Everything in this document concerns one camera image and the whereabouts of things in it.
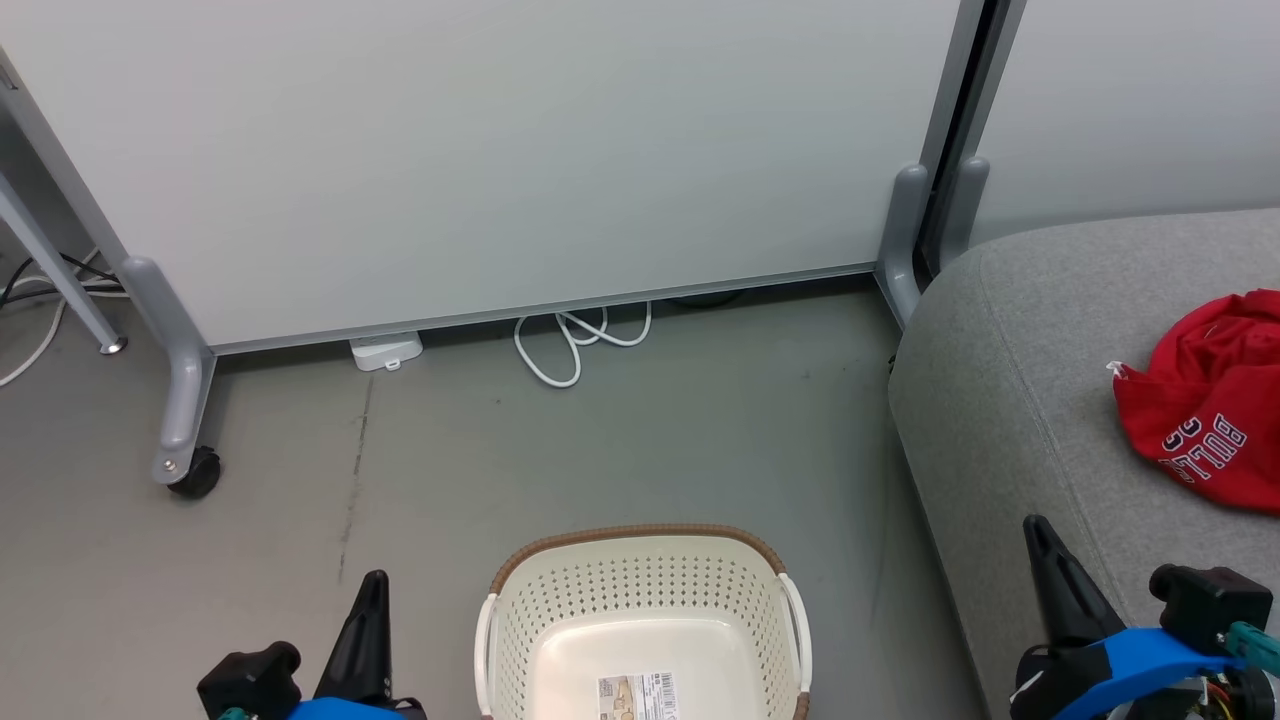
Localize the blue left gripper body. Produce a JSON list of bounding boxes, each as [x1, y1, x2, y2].
[[285, 697, 431, 720]]

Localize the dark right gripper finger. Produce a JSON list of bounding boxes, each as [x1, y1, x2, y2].
[[1022, 514, 1129, 651]]

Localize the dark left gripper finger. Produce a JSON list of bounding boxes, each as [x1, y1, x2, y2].
[[313, 570, 393, 706]]

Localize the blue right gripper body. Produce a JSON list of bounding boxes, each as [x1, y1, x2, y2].
[[1008, 625, 1251, 720]]

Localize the red sports shirt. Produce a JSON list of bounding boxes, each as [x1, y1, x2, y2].
[[1107, 288, 1280, 516]]

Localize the printed basket label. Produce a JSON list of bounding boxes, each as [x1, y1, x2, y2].
[[597, 672, 678, 720]]

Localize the cream perforated laundry basket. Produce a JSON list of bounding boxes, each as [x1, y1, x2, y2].
[[473, 523, 813, 720]]

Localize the grey fabric sofa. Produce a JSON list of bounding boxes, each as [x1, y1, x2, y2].
[[887, 207, 1280, 720]]

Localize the black caster wheel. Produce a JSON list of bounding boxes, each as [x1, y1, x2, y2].
[[165, 445, 223, 499]]

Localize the white power adapter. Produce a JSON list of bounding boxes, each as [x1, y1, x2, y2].
[[349, 332, 424, 373]]

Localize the grey partition leg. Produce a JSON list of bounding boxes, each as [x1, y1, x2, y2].
[[120, 255, 219, 486]]

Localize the grey partition foot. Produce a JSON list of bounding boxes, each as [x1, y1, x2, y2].
[[938, 155, 991, 271], [875, 163, 931, 331]]

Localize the slanted grey table leg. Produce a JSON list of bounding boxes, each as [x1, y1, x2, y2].
[[0, 170, 129, 356]]

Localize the narrow white partition panel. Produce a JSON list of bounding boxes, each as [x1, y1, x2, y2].
[[965, 0, 1280, 246]]

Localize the wide white partition panel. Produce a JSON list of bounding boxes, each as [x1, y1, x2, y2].
[[0, 0, 986, 356]]

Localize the teal right camera connector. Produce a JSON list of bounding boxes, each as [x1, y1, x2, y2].
[[1225, 620, 1280, 676]]

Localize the looped white cable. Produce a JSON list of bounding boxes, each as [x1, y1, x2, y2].
[[513, 300, 654, 389]]

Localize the white floor cable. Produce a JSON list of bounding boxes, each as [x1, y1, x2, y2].
[[0, 250, 106, 388]]

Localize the black floor cables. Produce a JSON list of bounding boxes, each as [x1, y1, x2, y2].
[[0, 252, 129, 306]]

